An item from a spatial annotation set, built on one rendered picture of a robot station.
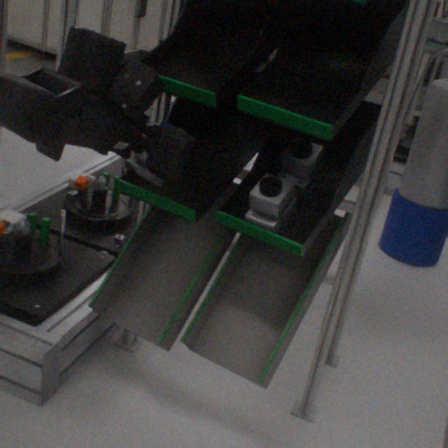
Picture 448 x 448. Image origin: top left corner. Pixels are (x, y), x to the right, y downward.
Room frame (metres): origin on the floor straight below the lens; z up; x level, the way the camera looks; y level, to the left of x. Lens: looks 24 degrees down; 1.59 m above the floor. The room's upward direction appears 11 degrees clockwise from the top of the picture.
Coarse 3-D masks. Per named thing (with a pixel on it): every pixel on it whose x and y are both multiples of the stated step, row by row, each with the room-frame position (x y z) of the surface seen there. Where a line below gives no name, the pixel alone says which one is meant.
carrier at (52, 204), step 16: (64, 192) 1.35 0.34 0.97; (96, 192) 1.27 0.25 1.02; (112, 192) 1.31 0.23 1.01; (32, 208) 1.24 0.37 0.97; (48, 208) 1.26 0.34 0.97; (64, 208) 1.24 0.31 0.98; (80, 208) 1.23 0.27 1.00; (96, 208) 1.26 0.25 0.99; (112, 208) 1.27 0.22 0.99; (128, 208) 1.29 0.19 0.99; (80, 224) 1.21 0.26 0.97; (96, 224) 1.21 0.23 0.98; (112, 224) 1.22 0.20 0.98; (128, 224) 1.26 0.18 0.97; (80, 240) 1.16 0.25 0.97; (96, 240) 1.16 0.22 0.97; (112, 240) 1.18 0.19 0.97
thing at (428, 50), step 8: (432, 40) 6.11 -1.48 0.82; (424, 48) 5.72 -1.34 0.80; (432, 48) 5.69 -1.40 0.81; (424, 56) 5.75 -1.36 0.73; (424, 64) 5.74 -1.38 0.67; (440, 64) 6.47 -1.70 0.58; (440, 72) 6.47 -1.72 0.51; (416, 80) 5.75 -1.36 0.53; (408, 104) 5.90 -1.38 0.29; (416, 112) 5.73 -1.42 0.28; (408, 120) 5.74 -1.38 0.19; (416, 120) 6.48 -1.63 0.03; (408, 128) 5.74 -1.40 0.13
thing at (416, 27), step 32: (416, 0) 0.92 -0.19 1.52; (416, 32) 0.91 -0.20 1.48; (416, 64) 1.07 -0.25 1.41; (160, 96) 1.01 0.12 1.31; (384, 96) 0.92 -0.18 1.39; (384, 128) 0.92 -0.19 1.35; (384, 160) 1.08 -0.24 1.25; (352, 224) 0.91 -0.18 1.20; (352, 256) 0.91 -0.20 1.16; (352, 288) 1.07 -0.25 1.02; (320, 352) 0.92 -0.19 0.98
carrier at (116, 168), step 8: (120, 160) 1.59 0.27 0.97; (128, 160) 1.51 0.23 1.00; (104, 168) 1.52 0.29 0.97; (112, 168) 1.53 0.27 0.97; (120, 168) 1.54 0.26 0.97; (128, 168) 1.51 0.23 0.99; (96, 176) 1.47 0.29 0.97; (112, 176) 1.48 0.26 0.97; (112, 184) 1.44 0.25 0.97; (120, 192) 1.40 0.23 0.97
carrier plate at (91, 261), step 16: (64, 240) 1.14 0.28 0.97; (64, 256) 1.08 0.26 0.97; (80, 256) 1.09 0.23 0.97; (96, 256) 1.10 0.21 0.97; (112, 256) 1.11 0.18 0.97; (64, 272) 1.03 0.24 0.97; (80, 272) 1.04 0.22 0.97; (96, 272) 1.05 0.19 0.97; (0, 288) 0.94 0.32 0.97; (16, 288) 0.95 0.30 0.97; (32, 288) 0.96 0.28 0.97; (48, 288) 0.97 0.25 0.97; (64, 288) 0.98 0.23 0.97; (80, 288) 1.00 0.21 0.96; (0, 304) 0.91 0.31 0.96; (16, 304) 0.91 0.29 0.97; (32, 304) 0.91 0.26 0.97; (48, 304) 0.92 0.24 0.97; (32, 320) 0.89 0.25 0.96
